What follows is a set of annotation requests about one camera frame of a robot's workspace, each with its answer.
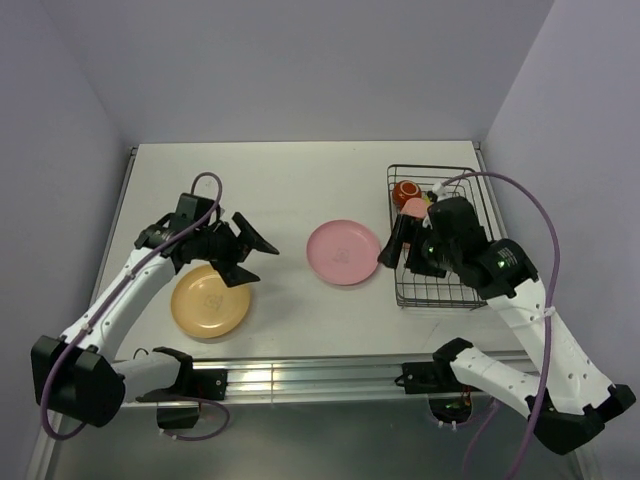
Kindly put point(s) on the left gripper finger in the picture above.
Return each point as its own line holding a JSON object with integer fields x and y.
{"x": 249, "y": 238}
{"x": 233, "y": 275}

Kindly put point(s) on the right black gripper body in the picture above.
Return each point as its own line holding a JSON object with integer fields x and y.
{"x": 439, "y": 251}

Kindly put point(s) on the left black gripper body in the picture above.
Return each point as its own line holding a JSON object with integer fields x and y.
{"x": 222, "y": 244}

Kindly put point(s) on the salmon plastic cup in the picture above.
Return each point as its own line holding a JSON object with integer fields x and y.
{"x": 416, "y": 208}

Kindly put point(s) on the orange black mug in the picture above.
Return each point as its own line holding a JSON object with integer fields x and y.
{"x": 404, "y": 191}

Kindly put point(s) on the pink plastic plate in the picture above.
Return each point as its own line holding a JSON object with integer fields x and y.
{"x": 343, "y": 252}

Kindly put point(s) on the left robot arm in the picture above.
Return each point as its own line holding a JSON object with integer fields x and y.
{"x": 76, "y": 373}

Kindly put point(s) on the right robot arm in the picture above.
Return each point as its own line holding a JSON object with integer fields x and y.
{"x": 576, "y": 401}

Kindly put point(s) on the orange plastic plate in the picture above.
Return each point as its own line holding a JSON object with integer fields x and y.
{"x": 203, "y": 307}

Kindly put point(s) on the black wire dish rack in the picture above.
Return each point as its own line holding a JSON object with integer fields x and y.
{"x": 412, "y": 290}

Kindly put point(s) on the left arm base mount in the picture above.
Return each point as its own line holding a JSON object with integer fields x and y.
{"x": 179, "y": 409}

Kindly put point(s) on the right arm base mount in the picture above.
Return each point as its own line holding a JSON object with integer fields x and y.
{"x": 429, "y": 378}

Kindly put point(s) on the aluminium table rail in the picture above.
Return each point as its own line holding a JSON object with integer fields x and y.
{"x": 312, "y": 380}

